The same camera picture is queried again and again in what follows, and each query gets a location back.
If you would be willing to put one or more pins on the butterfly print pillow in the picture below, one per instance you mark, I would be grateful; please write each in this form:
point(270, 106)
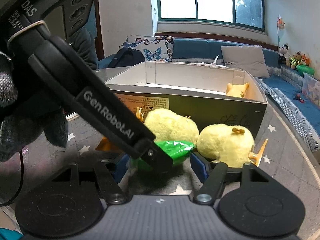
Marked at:
point(154, 48)

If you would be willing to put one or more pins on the grey cushion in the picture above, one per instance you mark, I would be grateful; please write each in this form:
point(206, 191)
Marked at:
point(248, 58)

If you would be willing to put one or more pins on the brown plush toy green vest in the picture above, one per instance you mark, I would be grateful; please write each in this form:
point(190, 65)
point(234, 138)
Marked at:
point(294, 60)

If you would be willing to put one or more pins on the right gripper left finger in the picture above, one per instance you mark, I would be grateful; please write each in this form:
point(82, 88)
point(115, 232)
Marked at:
point(71, 203)

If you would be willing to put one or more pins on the small flag on wall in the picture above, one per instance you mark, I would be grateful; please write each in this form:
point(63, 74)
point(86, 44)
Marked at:
point(280, 29)

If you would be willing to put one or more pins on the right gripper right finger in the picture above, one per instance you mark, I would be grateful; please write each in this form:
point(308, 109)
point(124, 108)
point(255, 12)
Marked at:
point(247, 200)

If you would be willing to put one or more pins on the orange clay packet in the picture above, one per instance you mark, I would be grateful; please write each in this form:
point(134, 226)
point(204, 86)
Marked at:
point(105, 145)

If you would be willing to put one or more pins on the open cardboard shoe box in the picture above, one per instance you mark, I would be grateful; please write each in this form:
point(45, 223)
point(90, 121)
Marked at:
point(193, 90)

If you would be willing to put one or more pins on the green clay packet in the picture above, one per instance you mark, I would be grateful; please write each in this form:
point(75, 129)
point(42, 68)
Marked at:
point(179, 151)

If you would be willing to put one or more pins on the blue sofa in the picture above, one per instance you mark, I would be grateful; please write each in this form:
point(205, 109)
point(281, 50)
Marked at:
point(295, 91)

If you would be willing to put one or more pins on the dark backpack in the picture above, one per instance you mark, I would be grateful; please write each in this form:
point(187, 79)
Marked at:
point(126, 57)

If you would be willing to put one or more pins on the grey knitted gloved left hand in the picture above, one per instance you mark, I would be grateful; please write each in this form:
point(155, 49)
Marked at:
point(23, 118)

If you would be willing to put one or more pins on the orange plush fox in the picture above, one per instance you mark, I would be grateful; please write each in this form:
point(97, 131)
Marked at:
point(305, 60)

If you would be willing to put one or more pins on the green framed window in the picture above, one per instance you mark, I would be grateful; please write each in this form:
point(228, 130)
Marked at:
point(244, 13)

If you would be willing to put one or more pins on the yellow plush chick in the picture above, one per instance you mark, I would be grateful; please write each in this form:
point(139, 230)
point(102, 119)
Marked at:
point(232, 145)
point(167, 125)

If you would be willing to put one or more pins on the yellow rubber duck toy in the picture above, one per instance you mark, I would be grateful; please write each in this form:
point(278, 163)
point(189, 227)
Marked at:
point(237, 91)

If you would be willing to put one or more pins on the black white plush cow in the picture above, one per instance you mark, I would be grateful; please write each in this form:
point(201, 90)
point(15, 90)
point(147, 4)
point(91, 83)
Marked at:
point(284, 57)

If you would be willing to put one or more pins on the clear plastic toy bin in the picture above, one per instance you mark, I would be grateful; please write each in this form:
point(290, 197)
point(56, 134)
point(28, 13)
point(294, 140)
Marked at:
point(311, 89)

